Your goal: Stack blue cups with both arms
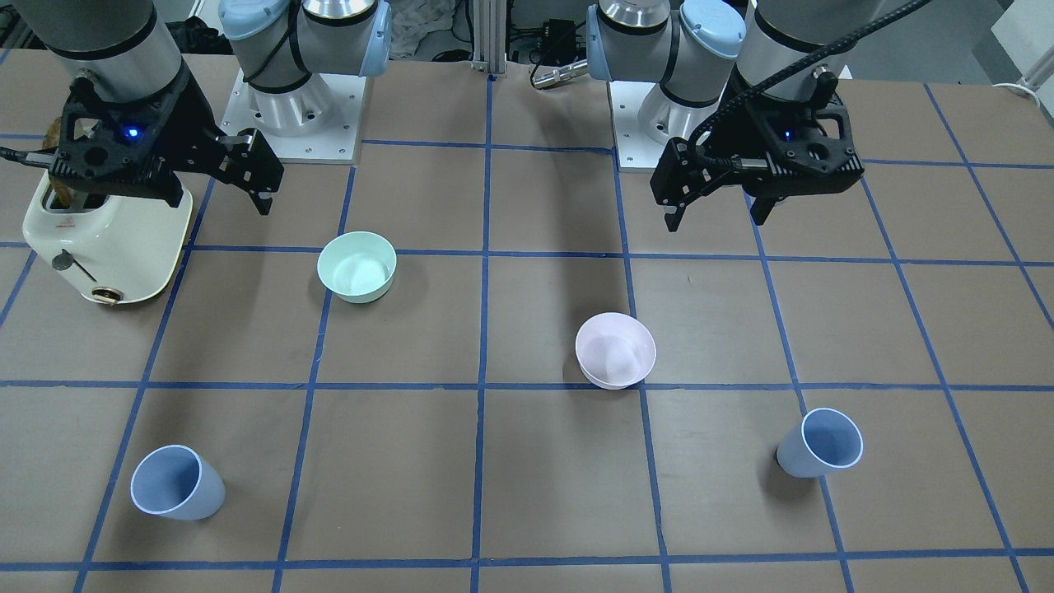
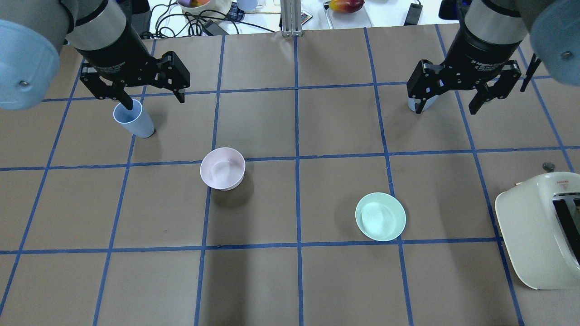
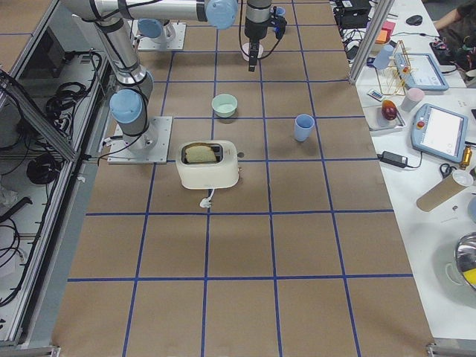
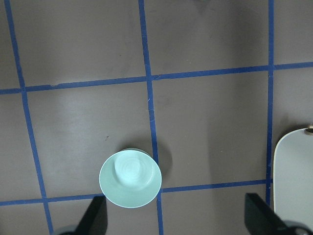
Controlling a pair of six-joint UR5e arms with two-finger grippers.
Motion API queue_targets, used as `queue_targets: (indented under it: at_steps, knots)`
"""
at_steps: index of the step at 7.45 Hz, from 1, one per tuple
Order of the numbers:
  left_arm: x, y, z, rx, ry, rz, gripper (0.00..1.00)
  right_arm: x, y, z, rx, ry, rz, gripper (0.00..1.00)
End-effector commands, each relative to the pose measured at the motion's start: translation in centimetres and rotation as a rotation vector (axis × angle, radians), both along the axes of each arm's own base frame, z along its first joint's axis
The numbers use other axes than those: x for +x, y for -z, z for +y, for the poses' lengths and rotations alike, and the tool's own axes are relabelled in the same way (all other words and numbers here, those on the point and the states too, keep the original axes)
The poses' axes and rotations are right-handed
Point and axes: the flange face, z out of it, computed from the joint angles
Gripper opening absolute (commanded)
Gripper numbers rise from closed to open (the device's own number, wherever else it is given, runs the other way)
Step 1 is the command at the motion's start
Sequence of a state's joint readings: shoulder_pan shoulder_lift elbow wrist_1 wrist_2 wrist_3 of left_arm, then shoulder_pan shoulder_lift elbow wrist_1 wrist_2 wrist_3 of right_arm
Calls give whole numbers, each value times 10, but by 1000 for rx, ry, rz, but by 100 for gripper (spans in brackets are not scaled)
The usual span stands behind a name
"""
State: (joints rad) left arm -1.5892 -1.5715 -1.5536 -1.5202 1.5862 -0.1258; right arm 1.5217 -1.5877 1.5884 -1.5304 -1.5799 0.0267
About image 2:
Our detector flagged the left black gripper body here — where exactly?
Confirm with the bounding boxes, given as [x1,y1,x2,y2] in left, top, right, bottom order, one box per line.
[79,28,190,98]

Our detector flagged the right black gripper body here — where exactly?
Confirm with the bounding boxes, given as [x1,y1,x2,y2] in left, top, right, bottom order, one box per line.
[406,27,522,100]

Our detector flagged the blue cup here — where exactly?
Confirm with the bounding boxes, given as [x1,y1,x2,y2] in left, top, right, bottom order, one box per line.
[408,95,439,113]
[113,99,155,139]

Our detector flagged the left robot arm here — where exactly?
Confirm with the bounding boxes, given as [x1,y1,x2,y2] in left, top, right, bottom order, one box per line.
[0,0,190,110]

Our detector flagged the black power adapter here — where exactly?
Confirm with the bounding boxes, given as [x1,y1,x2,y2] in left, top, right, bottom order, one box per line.
[403,3,423,25]

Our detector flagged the pink bowl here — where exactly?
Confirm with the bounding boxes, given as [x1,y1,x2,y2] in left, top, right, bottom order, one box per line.
[200,147,246,191]

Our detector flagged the green bowl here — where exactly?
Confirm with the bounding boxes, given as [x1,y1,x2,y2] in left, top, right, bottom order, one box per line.
[355,192,407,242]

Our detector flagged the mango fruit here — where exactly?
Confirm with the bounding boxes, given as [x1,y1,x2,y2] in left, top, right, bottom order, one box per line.
[328,0,365,13]

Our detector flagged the cream toaster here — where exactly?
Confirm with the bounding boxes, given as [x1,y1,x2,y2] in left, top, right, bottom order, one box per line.
[494,172,580,290]

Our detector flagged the aluminium frame post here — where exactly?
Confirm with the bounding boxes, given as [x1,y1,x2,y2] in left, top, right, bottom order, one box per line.
[280,0,303,37]

